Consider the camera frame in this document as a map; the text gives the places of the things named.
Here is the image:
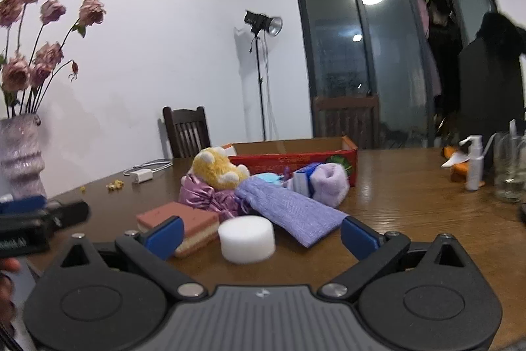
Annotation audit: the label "pink yellow sponge block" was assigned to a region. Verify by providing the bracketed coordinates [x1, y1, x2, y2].
[135, 202, 219, 258]

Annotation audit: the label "purple satin scrunchie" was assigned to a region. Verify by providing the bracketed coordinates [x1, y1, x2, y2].
[178, 174, 251, 223]

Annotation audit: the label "purple knitted cloth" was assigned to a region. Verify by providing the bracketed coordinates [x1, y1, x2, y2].
[234, 176, 347, 249]

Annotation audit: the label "white foam cylinder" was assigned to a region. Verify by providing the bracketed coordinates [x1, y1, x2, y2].
[218, 215, 275, 264]

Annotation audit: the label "yellow plush toy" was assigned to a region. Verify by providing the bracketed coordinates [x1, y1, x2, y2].
[190, 147, 251, 190]

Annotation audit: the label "light blue plush toy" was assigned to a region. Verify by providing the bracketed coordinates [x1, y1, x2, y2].
[257, 172, 283, 185]

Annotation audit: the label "person's left hand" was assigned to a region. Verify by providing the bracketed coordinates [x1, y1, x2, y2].
[0, 258, 20, 334]

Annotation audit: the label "yellow crumbs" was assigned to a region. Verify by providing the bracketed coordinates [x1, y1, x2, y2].
[79, 179, 125, 194]

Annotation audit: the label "lavender rolled towel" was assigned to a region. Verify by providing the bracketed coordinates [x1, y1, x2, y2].
[310, 163, 349, 209]

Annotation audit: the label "blue white tissue pack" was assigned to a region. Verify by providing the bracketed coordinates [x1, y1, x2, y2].
[286, 162, 320, 198]

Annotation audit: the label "dark wooden chair left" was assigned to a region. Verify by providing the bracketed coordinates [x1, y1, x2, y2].
[162, 106, 210, 159]

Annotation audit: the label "dark wooden chair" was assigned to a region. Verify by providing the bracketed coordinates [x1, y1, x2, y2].
[312, 94, 381, 150]
[162, 106, 210, 159]

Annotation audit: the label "orange white packet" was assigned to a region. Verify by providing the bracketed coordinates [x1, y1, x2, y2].
[441, 146, 468, 183]

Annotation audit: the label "white spray bottle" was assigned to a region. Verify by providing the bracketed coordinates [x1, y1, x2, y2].
[460, 136, 484, 191]

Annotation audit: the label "red cardboard box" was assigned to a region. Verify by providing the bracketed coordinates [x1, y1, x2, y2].
[223, 136, 358, 186]

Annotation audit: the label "dark wooden chair right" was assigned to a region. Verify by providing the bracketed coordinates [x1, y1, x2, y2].
[312, 94, 381, 150]

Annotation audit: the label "dried pink roses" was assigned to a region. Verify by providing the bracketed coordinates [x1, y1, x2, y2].
[1, 0, 107, 119]

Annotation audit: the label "clear glass cup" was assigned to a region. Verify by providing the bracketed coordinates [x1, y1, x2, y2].
[494, 133, 525, 203]

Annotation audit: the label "black bag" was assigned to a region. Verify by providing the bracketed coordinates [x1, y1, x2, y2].
[458, 13, 525, 143]

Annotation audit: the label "dark sliding glass door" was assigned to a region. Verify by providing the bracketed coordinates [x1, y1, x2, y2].
[298, 0, 497, 149]

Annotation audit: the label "studio light on stand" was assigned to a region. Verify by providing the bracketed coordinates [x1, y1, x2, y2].
[243, 10, 283, 141]

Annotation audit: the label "white charger with cable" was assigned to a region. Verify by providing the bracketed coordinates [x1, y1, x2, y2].
[123, 160, 172, 184]

